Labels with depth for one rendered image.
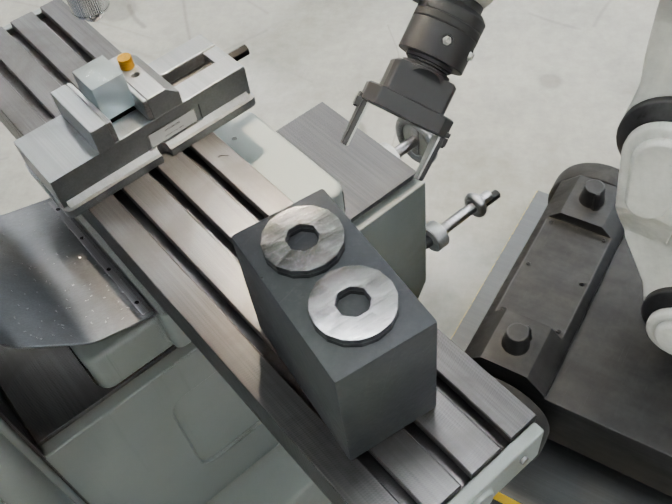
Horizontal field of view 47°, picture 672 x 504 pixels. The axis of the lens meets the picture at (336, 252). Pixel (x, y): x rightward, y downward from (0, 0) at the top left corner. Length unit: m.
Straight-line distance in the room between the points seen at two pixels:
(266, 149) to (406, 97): 0.45
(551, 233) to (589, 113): 1.16
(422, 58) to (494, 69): 1.77
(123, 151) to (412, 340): 0.60
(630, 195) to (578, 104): 1.57
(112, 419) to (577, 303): 0.80
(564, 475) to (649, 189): 0.59
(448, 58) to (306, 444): 0.49
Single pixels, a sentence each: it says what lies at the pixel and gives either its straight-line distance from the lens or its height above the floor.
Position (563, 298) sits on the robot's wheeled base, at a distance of 1.41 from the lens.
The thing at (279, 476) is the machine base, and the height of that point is 0.20.
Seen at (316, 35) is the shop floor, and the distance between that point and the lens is 2.93.
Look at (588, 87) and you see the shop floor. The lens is 2.70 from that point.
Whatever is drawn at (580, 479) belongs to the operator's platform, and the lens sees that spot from 1.46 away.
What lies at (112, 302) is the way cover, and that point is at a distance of 1.17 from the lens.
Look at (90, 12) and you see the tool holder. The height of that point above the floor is 1.21.
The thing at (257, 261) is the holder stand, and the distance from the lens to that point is 0.82.
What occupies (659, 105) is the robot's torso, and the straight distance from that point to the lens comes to 1.03.
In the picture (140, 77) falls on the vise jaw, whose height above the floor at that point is 1.02.
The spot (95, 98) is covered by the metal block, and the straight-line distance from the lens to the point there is 1.17.
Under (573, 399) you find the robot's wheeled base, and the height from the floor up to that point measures 0.57.
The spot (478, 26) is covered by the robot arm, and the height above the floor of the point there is 1.15.
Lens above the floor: 1.74
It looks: 52 degrees down
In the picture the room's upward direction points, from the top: 9 degrees counter-clockwise
